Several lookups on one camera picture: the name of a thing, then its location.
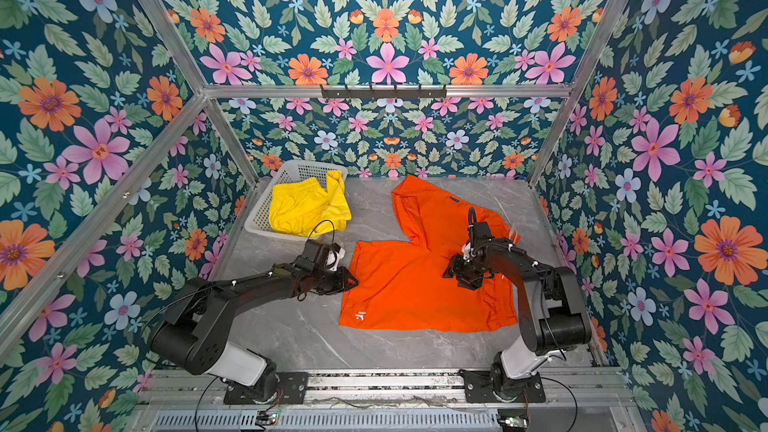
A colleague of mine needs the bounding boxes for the black hook rail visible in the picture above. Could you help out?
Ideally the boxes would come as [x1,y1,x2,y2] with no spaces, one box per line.
[320,85,448,100]

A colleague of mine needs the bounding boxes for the orange shorts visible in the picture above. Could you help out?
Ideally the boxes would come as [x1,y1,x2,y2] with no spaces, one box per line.
[339,176,518,333]

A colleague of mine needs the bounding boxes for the white slotted cable duct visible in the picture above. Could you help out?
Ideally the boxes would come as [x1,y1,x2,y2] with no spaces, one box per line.
[151,409,501,431]

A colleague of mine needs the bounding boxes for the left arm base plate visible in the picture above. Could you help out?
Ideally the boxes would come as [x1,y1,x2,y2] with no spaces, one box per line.
[223,372,309,405]

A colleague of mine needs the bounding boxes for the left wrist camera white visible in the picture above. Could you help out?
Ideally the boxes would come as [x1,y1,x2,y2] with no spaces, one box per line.
[320,243,345,272]

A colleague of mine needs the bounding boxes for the white plastic laundry basket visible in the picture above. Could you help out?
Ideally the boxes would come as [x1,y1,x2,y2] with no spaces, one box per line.
[244,160,348,242]

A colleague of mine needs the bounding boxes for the aluminium mounting rail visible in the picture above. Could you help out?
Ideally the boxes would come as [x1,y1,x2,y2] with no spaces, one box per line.
[137,367,637,409]

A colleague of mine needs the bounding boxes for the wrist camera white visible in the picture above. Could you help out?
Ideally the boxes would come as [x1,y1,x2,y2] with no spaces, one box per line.
[466,207,493,255]
[320,243,345,272]

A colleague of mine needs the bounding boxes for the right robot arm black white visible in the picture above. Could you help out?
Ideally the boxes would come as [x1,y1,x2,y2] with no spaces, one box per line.
[443,238,592,403]

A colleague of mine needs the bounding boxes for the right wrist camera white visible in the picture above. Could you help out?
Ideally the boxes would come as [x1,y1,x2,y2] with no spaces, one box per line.
[466,207,493,255]

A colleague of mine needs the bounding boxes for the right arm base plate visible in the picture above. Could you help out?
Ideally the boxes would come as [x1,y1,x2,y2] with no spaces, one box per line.
[459,369,546,404]

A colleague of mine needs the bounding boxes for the yellow shorts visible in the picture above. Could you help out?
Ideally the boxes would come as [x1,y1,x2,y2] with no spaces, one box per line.
[268,170,352,238]

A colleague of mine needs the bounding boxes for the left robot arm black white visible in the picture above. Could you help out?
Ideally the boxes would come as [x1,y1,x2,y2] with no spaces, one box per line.
[149,239,359,404]

